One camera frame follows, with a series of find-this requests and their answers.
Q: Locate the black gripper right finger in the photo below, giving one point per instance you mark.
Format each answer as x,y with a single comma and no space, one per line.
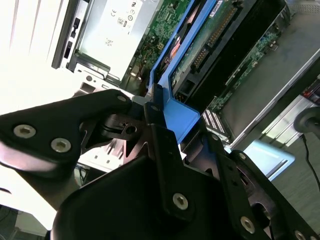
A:
230,180

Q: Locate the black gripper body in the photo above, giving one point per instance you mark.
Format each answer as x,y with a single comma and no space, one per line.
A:
112,205

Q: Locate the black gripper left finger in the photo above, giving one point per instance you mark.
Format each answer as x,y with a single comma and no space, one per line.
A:
50,125

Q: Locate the hard disk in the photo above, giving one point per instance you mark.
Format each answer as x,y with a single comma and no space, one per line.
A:
180,117

